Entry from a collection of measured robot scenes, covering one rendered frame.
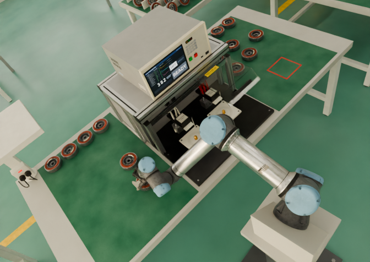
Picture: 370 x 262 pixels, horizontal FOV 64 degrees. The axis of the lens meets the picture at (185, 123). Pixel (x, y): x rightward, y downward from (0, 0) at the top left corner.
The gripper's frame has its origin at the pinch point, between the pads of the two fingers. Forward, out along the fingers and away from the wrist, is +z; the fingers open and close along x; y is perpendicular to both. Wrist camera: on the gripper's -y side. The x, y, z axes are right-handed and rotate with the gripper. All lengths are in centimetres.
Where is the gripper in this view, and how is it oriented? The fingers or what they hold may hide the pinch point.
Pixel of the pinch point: (145, 180)
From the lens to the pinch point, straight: 172.4
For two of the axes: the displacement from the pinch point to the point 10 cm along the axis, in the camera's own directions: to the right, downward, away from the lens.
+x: -5.5, 7.3, -4.1
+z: -1.9, 3.7, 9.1
